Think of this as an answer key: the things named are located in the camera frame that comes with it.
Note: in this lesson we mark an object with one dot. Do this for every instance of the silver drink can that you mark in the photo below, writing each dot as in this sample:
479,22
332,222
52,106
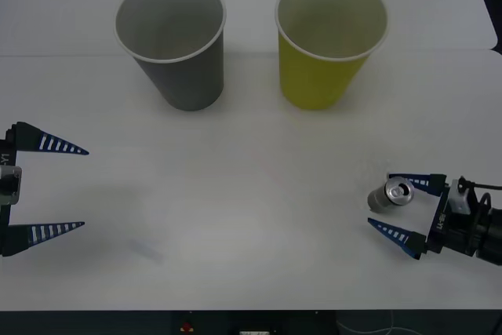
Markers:
386,195

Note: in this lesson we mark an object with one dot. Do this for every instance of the red round button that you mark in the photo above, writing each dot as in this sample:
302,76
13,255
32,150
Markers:
186,327

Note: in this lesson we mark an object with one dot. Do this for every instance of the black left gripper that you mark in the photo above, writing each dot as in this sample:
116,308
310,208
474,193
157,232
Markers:
7,154

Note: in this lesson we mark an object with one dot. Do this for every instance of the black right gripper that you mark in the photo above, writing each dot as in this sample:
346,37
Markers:
443,225

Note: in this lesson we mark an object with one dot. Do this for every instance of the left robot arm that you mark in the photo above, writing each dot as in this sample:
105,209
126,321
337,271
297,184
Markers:
8,184

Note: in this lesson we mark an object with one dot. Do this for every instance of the black robot torso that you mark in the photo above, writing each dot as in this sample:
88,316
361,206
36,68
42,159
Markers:
255,323

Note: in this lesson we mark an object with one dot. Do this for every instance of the yellow-green plastic bin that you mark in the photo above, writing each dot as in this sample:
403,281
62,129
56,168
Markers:
313,84

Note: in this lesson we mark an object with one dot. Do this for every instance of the grey plastic bin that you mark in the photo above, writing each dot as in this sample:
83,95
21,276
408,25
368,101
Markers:
188,84

